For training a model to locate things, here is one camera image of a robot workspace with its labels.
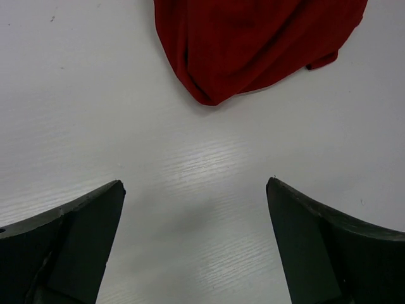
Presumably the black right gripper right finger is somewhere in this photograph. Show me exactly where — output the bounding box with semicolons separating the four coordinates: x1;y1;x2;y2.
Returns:
266;177;404;303

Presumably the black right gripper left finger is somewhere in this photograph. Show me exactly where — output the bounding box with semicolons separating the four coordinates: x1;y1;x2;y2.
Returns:
1;180;126;303

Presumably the red t shirt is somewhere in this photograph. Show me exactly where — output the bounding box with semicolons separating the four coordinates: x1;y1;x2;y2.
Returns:
154;0;366;106

